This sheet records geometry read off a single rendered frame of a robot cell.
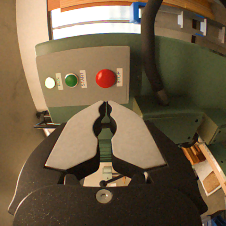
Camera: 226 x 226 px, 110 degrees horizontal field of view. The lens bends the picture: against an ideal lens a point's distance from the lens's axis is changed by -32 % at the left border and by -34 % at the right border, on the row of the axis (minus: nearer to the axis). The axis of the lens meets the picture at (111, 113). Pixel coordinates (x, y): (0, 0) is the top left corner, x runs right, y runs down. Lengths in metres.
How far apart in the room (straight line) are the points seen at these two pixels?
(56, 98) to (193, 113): 0.27
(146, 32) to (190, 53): 0.14
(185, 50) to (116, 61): 0.18
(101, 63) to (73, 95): 0.07
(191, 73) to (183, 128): 0.14
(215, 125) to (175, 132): 0.14
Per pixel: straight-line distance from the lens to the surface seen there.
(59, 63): 0.20
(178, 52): 0.29
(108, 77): 0.18
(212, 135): 0.37
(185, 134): 0.29
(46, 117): 0.46
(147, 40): 0.21
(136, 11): 0.99
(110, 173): 2.73
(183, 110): 0.25
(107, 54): 0.18
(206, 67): 0.35
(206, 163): 0.66
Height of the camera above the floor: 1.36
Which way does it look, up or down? 1 degrees down
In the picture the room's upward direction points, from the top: 92 degrees counter-clockwise
